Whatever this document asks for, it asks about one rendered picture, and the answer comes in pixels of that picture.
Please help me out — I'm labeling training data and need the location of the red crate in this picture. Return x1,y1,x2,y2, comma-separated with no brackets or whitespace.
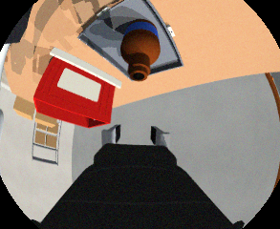
33,57,116,128

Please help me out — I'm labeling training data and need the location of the brown bottle with blue label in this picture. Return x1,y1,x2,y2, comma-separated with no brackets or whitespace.
120,19,161,81

